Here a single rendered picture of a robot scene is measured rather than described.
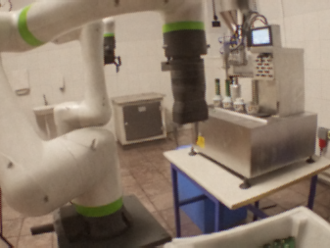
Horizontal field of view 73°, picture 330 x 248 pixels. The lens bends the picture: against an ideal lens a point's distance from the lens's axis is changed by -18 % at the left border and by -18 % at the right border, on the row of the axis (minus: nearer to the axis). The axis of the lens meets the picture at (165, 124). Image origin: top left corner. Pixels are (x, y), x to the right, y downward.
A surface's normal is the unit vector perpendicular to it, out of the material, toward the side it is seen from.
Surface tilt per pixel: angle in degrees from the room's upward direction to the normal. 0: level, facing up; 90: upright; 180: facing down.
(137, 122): 90
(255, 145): 90
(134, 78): 90
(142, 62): 90
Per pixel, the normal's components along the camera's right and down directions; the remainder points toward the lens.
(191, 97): 0.44, 0.30
